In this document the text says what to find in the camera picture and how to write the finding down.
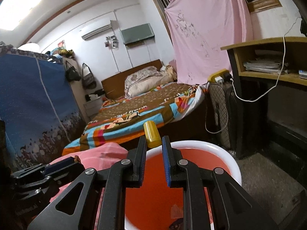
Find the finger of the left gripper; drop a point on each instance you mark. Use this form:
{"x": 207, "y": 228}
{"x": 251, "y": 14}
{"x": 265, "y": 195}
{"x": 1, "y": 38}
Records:
{"x": 43, "y": 176}
{"x": 60, "y": 163}

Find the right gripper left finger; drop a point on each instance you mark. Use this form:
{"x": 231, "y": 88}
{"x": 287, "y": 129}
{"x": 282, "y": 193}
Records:
{"x": 96, "y": 198}

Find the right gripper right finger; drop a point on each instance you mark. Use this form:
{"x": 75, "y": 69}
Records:
{"x": 212, "y": 198}

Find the yellow cylindrical cap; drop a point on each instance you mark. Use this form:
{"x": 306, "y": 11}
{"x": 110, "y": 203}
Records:
{"x": 152, "y": 134}

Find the gold foil wrapper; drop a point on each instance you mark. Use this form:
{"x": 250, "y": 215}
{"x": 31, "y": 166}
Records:
{"x": 77, "y": 159}

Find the orange white trash bin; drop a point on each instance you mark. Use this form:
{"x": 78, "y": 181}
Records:
{"x": 155, "y": 205}

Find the pink plaid blanket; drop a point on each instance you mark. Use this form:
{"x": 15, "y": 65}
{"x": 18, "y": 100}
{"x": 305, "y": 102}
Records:
{"x": 100, "y": 158}

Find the white bedside drawer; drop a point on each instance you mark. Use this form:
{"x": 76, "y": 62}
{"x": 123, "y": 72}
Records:
{"x": 92, "y": 107}

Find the colourful striped bedspread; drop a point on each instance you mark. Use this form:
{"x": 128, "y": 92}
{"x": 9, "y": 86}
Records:
{"x": 144, "y": 114}

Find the black hanging handbag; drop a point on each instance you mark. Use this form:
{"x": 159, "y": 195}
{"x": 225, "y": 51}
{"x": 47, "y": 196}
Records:
{"x": 71, "y": 73}

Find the patterned black bag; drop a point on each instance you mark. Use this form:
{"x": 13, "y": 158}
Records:
{"x": 224, "y": 106}

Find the wooden bed with headboard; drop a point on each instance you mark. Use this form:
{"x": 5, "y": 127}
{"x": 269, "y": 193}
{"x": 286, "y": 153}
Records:
{"x": 139, "y": 100}

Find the yellow power strip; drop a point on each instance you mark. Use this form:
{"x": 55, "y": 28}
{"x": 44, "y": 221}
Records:
{"x": 220, "y": 76}

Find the wooden shelf desk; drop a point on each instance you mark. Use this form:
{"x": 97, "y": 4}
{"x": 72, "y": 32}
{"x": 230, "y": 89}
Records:
{"x": 270, "y": 93}

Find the floral pillow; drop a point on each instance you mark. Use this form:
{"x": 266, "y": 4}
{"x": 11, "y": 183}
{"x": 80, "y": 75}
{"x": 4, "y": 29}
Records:
{"x": 141, "y": 75}

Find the stack of papers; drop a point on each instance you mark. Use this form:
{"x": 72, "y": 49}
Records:
{"x": 272, "y": 66}

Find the beige folded quilt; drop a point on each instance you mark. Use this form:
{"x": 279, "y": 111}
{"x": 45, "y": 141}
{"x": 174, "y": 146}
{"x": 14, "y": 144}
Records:
{"x": 167, "y": 74}

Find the white air conditioner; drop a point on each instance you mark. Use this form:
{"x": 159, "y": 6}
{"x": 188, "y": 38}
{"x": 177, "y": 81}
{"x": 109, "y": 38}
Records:
{"x": 95, "y": 28}

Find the pink hanging sheet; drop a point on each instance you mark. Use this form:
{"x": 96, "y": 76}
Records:
{"x": 199, "y": 28}

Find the green wall cabinet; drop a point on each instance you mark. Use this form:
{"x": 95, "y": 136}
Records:
{"x": 137, "y": 33}

